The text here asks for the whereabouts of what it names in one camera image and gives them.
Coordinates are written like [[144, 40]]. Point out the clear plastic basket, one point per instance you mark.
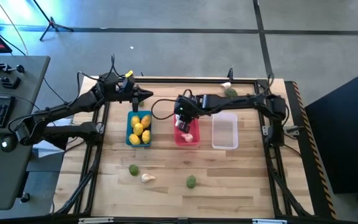
[[225, 130]]

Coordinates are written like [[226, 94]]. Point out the black metal table frame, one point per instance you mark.
[[182, 81]]

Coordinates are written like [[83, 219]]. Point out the black computer mouse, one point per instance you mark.
[[8, 143]]

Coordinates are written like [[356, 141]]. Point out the grey desk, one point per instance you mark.
[[11, 174]]

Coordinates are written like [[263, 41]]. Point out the yellow lemon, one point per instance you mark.
[[146, 121], [135, 121], [138, 128], [146, 136], [134, 139]]

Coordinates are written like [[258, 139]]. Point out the blue plastic basket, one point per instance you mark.
[[128, 130]]

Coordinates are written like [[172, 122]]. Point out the black desk clamp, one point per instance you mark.
[[9, 82], [0, 67]]

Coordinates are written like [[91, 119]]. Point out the silver metal bracket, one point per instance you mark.
[[269, 221], [291, 129], [95, 220]]

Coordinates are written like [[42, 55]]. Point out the white garlic bulb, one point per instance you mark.
[[226, 84], [147, 178], [187, 137]]

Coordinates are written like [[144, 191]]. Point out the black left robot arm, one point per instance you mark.
[[73, 104]]

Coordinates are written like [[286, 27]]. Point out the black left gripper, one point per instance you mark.
[[126, 91]]

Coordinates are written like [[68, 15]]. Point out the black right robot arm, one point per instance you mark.
[[241, 101]]

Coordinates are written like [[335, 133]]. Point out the black tripod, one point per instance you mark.
[[52, 23]]

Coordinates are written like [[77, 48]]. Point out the white paper sheet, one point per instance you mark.
[[47, 149]]

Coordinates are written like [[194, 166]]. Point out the large black box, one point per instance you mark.
[[343, 133]]

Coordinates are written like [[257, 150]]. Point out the black round knob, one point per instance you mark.
[[25, 197]]

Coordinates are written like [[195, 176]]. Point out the black hazard-striped platform edge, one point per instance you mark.
[[303, 140]]

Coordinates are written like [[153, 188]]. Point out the pink plastic basket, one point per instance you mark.
[[194, 137]]

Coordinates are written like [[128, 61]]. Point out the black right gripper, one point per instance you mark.
[[186, 107]]

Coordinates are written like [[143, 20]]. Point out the green lime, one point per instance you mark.
[[133, 170], [231, 92], [191, 181]]

